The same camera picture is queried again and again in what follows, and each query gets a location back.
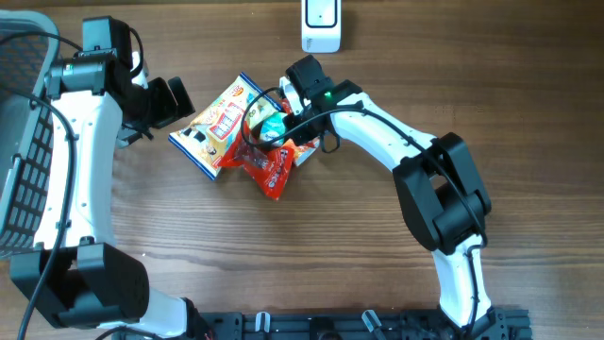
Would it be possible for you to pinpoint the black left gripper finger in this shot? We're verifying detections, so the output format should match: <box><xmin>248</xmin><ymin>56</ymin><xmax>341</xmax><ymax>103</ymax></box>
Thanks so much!
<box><xmin>147</xmin><ymin>77</ymin><xmax>178</xmax><ymax>129</ymax></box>
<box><xmin>168</xmin><ymin>76</ymin><xmax>195</xmax><ymax>118</ymax></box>

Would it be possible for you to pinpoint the small orange box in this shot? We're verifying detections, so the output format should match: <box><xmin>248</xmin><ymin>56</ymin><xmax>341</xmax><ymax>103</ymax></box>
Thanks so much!
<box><xmin>287</xmin><ymin>138</ymin><xmax>320</xmax><ymax>166</ymax></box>

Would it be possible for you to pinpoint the red chocolate wafer bar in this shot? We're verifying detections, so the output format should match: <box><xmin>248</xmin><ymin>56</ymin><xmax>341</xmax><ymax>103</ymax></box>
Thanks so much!
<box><xmin>280</xmin><ymin>98</ymin><xmax>294</xmax><ymax>114</ymax></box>

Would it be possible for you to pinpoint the blue yellow snack bag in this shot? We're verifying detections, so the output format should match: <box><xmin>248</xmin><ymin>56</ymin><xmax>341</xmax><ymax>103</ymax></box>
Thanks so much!
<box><xmin>169</xmin><ymin>73</ymin><xmax>281</xmax><ymax>180</ymax></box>

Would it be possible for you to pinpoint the small teal box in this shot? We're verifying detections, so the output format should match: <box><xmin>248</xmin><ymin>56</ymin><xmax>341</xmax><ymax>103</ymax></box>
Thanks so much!
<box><xmin>259</xmin><ymin>111</ymin><xmax>287</xmax><ymax>143</ymax></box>

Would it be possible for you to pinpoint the red candy bag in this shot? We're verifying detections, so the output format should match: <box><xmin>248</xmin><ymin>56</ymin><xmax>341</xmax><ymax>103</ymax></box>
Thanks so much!
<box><xmin>218</xmin><ymin>129</ymin><xmax>294</xmax><ymax>200</ymax></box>

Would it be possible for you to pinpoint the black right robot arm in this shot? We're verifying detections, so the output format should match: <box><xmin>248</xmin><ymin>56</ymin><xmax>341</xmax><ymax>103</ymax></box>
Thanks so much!
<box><xmin>279</xmin><ymin>55</ymin><xmax>492</xmax><ymax>336</ymax></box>

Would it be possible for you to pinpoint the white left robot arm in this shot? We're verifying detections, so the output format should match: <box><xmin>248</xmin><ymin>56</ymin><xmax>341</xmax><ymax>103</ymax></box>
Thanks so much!
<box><xmin>9</xmin><ymin>16</ymin><xmax>214</xmax><ymax>339</ymax></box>

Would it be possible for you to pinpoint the white barcode scanner box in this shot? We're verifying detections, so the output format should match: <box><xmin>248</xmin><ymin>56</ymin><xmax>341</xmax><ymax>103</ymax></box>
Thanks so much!
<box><xmin>301</xmin><ymin>0</ymin><xmax>342</xmax><ymax>54</ymax></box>

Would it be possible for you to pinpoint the grey plastic shopping basket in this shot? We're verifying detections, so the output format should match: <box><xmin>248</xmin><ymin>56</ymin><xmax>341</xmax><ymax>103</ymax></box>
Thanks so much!
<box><xmin>1</xmin><ymin>9</ymin><xmax>59</xmax><ymax>260</ymax></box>

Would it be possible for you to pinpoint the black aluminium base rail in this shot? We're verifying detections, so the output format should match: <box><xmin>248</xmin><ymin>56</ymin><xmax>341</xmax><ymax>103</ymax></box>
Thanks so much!
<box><xmin>198</xmin><ymin>307</ymin><xmax>533</xmax><ymax>340</ymax></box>

